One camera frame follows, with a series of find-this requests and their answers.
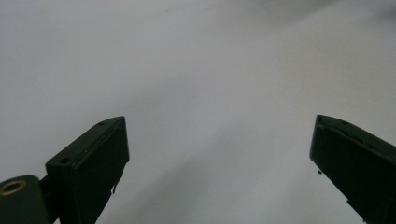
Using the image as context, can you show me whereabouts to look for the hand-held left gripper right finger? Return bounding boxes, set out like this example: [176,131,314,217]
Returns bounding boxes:
[309,114,396,224]

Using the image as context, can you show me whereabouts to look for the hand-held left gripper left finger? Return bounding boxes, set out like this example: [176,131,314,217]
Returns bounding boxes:
[39,116,130,224]

